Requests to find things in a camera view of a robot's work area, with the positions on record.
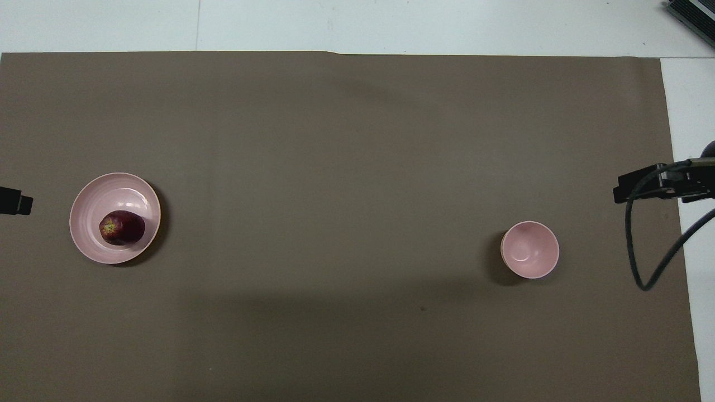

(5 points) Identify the brown table mat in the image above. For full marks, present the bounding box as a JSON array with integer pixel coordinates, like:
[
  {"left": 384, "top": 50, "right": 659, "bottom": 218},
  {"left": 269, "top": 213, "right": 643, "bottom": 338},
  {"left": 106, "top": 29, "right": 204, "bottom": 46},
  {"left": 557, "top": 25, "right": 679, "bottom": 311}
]
[{"left": 0, "top": 51, "right": 702, "bottom": 402}]

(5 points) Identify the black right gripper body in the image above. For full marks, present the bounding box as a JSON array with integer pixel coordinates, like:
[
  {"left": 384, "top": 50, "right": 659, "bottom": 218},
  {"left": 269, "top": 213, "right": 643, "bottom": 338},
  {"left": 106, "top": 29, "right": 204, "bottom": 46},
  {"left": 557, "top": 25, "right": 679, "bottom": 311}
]
[{"left": 661, "top": 158, "right": 715, "bottom": 204}]

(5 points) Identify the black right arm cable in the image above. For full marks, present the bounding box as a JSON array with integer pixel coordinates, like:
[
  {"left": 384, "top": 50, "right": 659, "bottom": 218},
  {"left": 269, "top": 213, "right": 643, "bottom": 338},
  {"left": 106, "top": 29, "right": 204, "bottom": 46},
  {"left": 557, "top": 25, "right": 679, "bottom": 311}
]
[{"left": 624, "top": 159, "right": 715, "bottom": 292}]

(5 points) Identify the pink bowl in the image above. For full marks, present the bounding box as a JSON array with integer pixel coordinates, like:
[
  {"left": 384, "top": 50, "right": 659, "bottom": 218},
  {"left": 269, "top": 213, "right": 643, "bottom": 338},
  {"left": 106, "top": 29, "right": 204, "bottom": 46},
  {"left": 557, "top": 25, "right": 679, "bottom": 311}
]
[{"left": 500, "top": 221, "right": 560, "bottom": 280}]

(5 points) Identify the dark grey ribbed device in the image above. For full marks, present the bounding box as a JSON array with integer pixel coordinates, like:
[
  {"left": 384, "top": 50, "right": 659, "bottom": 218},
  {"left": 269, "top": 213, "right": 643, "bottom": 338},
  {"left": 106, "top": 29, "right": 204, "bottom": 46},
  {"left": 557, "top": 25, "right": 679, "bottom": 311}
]
[{"left": 665, "top": 0, "right": 715, "bottom": 33}]

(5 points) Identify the dark red apple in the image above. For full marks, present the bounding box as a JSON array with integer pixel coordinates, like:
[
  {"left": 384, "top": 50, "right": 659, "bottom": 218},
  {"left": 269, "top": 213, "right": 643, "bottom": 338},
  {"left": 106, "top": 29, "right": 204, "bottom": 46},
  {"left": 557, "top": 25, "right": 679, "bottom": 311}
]
[{"left": 99, "top": 210, "right": 146, "bottom": 246}]

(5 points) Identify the pink plate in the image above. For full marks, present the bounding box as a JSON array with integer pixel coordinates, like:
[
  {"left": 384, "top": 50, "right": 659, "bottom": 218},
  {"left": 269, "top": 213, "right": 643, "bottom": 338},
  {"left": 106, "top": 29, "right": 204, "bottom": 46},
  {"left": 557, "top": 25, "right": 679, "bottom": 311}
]
[{"left": 69, "top": 173, "right": 162, "bottom": 265}]

